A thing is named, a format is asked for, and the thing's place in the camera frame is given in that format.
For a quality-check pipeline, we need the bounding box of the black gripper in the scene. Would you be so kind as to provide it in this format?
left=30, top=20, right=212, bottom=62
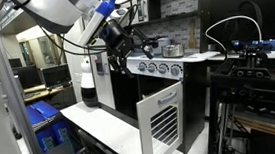
left=99, top=15, right=158, bottom=82

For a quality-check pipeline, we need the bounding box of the silver pot with wire handle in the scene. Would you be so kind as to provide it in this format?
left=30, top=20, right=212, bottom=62
left=160, top=42, right=186, bottom=60

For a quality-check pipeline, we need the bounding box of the white oven door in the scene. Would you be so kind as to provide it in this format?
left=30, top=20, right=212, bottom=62
left=134, top=81, right=189, bottom=154

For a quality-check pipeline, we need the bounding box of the grey stove knob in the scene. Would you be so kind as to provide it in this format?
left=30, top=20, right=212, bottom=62
left=169, top=63, right=183, bottom=78
left=156, top=62, right=169, bottom=75
left=137, top=61, right=148, bottom=73
left=146, top=61, right=158, bottom=74

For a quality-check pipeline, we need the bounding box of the white fridge door with dispenser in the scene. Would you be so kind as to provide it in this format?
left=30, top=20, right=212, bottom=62
left=89, top=50, right=117, bottom=112

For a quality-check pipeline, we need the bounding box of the white toy microwave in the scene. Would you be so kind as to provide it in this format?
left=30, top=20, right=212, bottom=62
left=127, top=0, right=151, bottom=26

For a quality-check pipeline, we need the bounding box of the white black cylinder device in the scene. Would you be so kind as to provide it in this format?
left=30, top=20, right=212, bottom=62
left=78, top=56, right=100, bottom=109

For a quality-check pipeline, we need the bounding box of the wooden spatula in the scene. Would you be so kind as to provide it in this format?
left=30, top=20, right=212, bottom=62
left=186, top=18, right=199, bottom=49

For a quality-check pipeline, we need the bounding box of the white toy kitchen unit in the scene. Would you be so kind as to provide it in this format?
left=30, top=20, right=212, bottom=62
left=85, top=0, right=227, bottom=154

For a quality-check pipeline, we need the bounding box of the small black background monitor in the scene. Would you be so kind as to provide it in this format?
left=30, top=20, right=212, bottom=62
left=11, top=63, right=43, bottom=91
left=41, top=63, right=73, bottom=89

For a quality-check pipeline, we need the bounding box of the blue storage box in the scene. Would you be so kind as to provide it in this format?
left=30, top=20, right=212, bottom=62
left=24, top=98, right=62, bottom=128
left=34, top=121, right=76, bottom=154

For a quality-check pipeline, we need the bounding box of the metal overhead shelf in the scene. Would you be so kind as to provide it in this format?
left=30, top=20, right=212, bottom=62
left=0, top=0, right=44, bottom=37

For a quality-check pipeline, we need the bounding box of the large black monitor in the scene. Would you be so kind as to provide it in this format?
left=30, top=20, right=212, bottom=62
left=209, top=0, right=275, bottom=46

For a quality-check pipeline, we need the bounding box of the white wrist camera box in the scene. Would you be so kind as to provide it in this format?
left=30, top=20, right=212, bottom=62
left=75, top=0, right=132, bottom=49

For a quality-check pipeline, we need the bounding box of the white cable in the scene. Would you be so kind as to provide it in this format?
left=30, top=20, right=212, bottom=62
left=203, top=13, right=263, bottom=54

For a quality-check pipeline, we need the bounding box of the aluminium frame post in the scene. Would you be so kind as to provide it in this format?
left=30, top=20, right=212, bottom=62
left=0, top=0, right=44, bottom=154

